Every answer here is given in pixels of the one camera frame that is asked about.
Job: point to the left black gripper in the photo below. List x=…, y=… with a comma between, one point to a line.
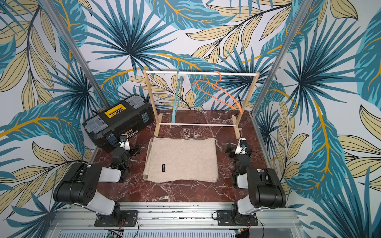
x=131, y=149

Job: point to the black yellow toolbox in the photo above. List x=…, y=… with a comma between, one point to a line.
x=128, y=116

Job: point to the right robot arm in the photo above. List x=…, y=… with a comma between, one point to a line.
x=263, y=185

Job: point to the teal plastic hanger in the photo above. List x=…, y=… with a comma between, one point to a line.
x=177, y=96

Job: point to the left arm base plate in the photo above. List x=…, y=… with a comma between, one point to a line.
x=124, y=218

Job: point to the aluminium frame post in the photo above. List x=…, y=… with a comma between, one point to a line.
x=298, y=20
x=55, y=17

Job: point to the wooden clothes rack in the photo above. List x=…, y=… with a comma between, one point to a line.
x=235, y=120

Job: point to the beige knitted scarf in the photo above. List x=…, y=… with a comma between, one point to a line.
x=171, y=159

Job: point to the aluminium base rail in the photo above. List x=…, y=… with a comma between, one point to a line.
x=177, y=220

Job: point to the right aluminium frame post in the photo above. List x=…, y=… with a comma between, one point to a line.
x=298, y=20

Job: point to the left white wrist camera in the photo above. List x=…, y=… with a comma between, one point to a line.
x=124, y=142

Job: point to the left aluminium frame post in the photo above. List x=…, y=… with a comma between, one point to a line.
x=55, y=17

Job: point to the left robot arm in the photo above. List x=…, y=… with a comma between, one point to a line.
x=79, y=187

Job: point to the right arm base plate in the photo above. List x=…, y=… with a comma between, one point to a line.
x=227, y=218

